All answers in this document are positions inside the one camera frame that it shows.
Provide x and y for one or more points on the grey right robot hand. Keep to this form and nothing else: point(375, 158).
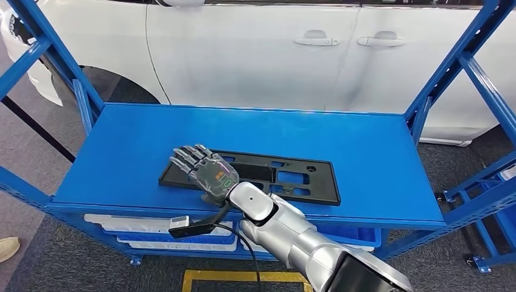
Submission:
point(213, 175)

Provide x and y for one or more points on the black plastic plate frame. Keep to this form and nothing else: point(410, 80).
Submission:
point(322, 189)

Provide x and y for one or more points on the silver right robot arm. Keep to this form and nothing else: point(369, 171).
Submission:
point(290, 237)

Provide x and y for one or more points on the blue plastic crate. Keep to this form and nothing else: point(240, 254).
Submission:
point(161, 237)

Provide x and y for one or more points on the white car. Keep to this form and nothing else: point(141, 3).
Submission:
point(242, 60)

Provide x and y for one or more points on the black barrier belt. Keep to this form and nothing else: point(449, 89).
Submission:
point(36, 127)

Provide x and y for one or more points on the person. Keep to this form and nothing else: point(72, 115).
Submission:
point(8, 250)

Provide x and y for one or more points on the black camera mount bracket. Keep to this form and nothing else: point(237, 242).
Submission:
point(209, 223)

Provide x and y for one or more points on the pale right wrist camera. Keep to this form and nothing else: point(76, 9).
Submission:
point(180, 223)

